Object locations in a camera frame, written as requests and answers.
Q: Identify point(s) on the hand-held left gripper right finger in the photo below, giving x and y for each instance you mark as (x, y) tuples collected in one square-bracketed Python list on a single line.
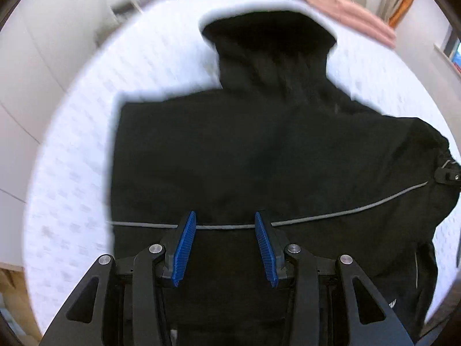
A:
[(266, 248)]

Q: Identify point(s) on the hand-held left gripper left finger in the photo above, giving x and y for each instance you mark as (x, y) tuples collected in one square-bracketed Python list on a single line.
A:
[(183, 248)]

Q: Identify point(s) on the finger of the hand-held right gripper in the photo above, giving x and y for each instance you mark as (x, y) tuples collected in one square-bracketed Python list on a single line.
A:
[(448, 176)]

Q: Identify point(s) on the black jacket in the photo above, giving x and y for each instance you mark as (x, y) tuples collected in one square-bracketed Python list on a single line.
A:
[(252, 133)]

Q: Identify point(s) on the window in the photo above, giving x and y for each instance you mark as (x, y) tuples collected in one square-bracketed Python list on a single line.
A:
[(455, 52)]

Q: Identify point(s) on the folded pink blanket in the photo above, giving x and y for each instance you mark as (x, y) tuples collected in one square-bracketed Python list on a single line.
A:
[(353, 18)]

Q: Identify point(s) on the bed with patterned white sheet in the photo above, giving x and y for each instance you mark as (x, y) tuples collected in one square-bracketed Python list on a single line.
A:
[(162, 61)]

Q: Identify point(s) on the white wardrobe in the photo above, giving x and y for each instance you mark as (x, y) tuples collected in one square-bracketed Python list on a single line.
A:
[(54, 43)]

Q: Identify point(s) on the white nightstand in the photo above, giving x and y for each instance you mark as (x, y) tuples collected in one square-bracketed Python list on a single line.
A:
[(124, 7)]

